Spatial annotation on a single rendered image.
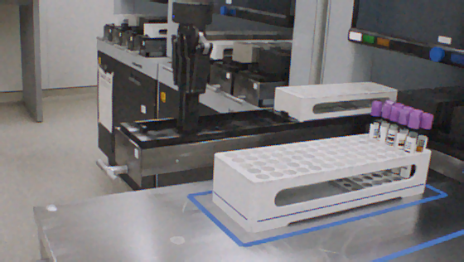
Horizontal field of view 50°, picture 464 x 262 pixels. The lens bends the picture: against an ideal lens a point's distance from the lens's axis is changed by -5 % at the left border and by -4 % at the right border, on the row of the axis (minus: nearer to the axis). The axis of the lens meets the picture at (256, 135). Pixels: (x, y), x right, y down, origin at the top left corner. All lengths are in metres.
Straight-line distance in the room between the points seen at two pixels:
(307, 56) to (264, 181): 0.88
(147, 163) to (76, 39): 3.66
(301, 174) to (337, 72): 0.76
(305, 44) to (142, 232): 0.95
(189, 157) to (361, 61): 0.58
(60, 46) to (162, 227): 3.95
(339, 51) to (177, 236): 0.85
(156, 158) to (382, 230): 0.43
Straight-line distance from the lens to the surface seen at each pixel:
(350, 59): 1.30
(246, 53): 1.64
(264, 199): 0.58
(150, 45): 2.22
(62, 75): 4.53
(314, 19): 1.40
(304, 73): 1.43
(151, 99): 2.18
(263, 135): 0.99
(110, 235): 0.58
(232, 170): 0.60
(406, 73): 1.46
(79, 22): 4.50
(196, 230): 0.59
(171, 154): 0.90
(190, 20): 0.92
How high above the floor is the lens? 1.10
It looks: 17 degrees down
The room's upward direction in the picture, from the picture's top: 4 degrees clockwise
